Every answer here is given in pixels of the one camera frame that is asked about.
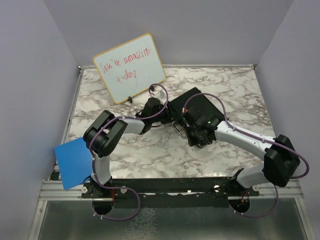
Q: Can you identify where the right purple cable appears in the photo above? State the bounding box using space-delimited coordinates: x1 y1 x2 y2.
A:
181 92 311 217

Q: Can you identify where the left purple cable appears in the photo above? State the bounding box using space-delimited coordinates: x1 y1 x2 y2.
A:
88 83 169 221

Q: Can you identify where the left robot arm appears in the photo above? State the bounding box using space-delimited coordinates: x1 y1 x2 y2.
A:
82 97 173 198

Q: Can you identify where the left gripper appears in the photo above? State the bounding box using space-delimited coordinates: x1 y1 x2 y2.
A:
150 101 181 125

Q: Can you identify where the purple cable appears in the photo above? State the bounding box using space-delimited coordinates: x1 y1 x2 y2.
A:
88 83 169 221
181 92 311 217

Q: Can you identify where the blue plastic box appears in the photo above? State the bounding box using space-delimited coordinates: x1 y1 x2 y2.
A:
54 137 92 190

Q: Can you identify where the white whiteboard yellow frame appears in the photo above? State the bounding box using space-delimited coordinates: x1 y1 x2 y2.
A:
93 33 166 104

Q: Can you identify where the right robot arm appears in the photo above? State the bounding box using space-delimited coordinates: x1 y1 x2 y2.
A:
182 108 301 196

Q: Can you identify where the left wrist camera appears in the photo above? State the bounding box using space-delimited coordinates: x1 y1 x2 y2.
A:
155 90 167 100

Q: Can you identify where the black poker chip case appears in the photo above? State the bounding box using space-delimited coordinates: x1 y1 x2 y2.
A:
169 87 225 136

